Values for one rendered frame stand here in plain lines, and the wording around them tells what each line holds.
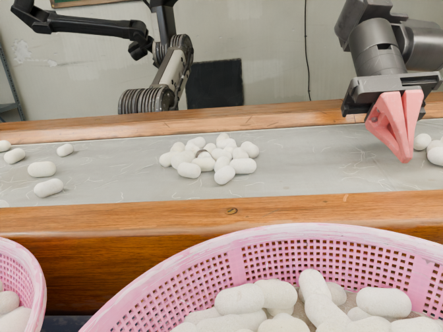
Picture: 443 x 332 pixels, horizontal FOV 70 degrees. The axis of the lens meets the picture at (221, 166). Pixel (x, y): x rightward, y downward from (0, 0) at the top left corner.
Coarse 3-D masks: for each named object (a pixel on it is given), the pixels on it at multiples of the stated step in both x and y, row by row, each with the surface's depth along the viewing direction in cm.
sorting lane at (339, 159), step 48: (48, 144) 62; (96, 144) 59; (144, 144) 56; (240, 144) 52; (288, 144) 49; (336, 144) 48; (384, 144) 46; (0, 192) 42; (96, 192) 39; (144, 192) 38; (192, 192) 37; (240, 192) 36; (288, 192) 35; (336, 192) 34
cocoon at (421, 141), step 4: (420, 136) 42; (424, 136) 42; (428, 136) 43; (416, 140) 42; (420, 140) 42; (424, 140) 42; (428, 140) 42; (416, 144) 42; (420, 144) 42; (424, 144) 42; (416, 148) 42; (420, 148) 42; (424, 148) 42
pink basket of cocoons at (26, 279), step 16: (0, 240) 25; (0, 256) 25; (16, 256) 24; (32, 256) 23; (0, 272) 25; (16, 272) 24; (32, 272) 21; (16, 288) 24; (32, 288) 22; (32, 304) 21; (32, 320) 17
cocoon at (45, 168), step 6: (36, 162) 45; (42, 162) 45; (48, 162) 45; (30, 168) 44; (36, 168) 44; (42, 168) 44; (48, 168) 45; (54, 168) 45; (30, 174) 45; (36, 174) 45; (42, 174) 45; (48, 174) 45
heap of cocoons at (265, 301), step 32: (256, 288) 21; (288, 288) 21; (320, 288) 21; (384, 288) 21; (192, 320) 21; (224, 320) 19; (256, 320) 21; (288, 320) 19; (320, 320) 19; (352, 320) 20; (384, 320) 18; (416, 320) 18
